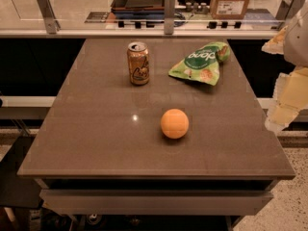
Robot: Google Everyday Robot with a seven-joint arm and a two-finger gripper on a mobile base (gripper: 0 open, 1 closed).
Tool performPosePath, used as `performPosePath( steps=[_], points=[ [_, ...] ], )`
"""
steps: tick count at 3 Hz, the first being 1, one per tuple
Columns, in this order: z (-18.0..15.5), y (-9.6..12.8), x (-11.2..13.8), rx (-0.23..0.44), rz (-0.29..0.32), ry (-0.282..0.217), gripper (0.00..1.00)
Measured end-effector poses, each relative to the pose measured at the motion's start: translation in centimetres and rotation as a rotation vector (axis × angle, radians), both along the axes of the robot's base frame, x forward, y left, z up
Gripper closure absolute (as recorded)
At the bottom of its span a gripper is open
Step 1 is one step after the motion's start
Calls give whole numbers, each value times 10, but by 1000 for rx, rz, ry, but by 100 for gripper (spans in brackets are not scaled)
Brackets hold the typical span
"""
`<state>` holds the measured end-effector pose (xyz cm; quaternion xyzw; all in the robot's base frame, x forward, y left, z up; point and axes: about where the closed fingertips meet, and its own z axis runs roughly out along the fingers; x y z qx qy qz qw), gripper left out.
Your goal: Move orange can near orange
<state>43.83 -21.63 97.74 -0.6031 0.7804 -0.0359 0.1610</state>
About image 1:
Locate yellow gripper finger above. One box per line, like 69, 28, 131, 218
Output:
265, 66, 308, 134
261, 27, 287, 55

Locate orange soda can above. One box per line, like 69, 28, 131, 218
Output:
127, 41, 149, 85

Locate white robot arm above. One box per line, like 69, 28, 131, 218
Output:
262, 1, 308, 134

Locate cardboard box with label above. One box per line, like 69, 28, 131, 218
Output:
210, 0, 249, 19

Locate green chip bag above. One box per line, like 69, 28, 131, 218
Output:
168, 41, 230, 86

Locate orange fruit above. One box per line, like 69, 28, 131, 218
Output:
161, 109, 190, 139

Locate stacked trays behind glass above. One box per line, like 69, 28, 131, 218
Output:
111, 0, 165, 20

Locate grey table drawer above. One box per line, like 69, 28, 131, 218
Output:
40, 190, 273, 216

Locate right metal glass bracket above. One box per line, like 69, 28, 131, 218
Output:
275, 0, 307, 30

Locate metal glass bracket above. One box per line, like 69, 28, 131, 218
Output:
37, 0, 61, 35
275, 0, 307, 30
164, 0, 175, 35

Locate middle metal glass bracket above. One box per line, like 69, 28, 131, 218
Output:
164, 0, 175, 35

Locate left metal glass bracket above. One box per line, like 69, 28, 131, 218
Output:
37, 0, 61, 35

